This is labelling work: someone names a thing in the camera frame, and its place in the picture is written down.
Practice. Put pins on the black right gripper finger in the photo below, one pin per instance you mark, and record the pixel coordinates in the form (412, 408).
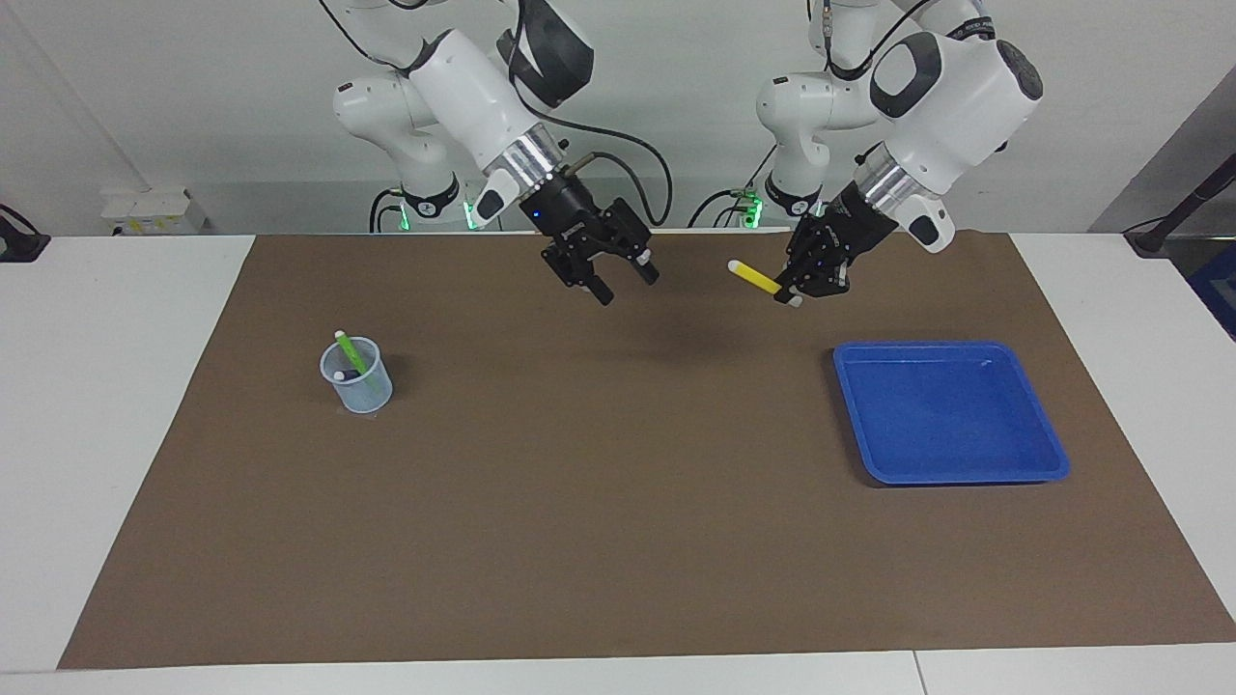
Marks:
(632, 241)
(579, 275)

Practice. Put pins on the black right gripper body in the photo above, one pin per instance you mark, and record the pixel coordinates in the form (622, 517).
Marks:
(565, 217)

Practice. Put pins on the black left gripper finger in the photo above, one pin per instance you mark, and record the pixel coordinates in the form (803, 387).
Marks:
(801, 265)
(830, 280)

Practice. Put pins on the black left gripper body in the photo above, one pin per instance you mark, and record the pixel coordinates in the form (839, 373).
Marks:
(850, 227)

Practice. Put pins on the yellow pen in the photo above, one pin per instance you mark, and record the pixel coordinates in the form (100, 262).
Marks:
(755, 277)

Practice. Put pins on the green pen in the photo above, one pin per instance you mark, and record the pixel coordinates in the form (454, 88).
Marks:
(352, 355)

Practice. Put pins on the purple pen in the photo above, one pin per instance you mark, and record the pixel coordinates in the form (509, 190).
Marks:
(341, 374)

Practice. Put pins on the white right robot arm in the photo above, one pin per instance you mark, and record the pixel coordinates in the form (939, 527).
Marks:
(463, 87)

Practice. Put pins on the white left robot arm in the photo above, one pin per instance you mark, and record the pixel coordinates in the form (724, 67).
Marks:
(946, 97)

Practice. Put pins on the blue plastic tray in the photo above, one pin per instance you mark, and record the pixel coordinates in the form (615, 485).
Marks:
(951, 415)

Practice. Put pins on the brown table mat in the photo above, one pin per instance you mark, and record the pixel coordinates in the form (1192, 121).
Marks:
(618, 502)

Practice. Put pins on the translucent plastic cup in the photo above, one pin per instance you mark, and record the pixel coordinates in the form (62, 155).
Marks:
(372, 394)

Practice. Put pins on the black stand leg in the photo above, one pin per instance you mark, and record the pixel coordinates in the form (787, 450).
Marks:
(1173, 217)

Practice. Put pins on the blue box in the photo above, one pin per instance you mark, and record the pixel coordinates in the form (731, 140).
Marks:
(1219, 290)

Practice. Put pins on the white power strip box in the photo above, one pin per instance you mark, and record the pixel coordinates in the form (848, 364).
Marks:
(145, 208)

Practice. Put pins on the black table clamp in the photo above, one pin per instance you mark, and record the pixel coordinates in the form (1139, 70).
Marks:
(19, 246)

